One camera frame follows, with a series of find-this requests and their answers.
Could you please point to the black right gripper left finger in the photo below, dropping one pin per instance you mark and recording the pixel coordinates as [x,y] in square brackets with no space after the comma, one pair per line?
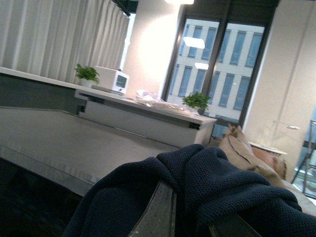
[158,219]

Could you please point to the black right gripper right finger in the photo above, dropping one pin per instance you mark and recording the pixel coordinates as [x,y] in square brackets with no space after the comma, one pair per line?
[232,226]

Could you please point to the navy blue knit garment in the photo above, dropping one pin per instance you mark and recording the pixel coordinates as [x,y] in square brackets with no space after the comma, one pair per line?
[208,188]

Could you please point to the grey front-load washing machine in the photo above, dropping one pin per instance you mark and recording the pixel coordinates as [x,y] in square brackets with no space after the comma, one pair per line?
[50,159]

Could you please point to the orange brown cushion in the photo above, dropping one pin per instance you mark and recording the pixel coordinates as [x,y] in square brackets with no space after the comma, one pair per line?
[276,163]

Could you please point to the beige sofa cushion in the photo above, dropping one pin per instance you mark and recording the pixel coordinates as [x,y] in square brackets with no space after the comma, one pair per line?
[239,152]

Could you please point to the white round side table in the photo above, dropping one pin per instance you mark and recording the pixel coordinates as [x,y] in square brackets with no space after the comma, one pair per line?
[271,150]

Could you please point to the thin floor lamp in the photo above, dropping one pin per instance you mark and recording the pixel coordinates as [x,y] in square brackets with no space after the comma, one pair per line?
[281,134]

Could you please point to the white counter table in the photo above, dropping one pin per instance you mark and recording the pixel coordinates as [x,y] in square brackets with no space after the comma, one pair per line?
[162,126]

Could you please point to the clear plastic bags pile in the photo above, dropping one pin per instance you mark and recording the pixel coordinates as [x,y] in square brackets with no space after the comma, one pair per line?
[152,100]

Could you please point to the potted green plant right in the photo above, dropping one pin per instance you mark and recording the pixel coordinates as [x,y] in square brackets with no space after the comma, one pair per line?
[197,101]

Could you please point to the potted green plant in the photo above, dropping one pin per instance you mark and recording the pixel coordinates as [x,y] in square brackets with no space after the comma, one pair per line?
[197,101]
[87,76]

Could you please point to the white small oven appliance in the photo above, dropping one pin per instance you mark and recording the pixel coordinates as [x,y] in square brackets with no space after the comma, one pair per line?
[111,80]

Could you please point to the potted green plant left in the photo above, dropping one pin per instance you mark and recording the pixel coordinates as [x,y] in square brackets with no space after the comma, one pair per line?
[87,76]

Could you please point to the large dark-framed window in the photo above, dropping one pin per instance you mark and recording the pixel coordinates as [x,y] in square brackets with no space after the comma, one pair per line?
[218,51]

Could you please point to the white curtain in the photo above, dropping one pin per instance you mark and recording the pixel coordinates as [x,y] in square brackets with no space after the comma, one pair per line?
[49,38]

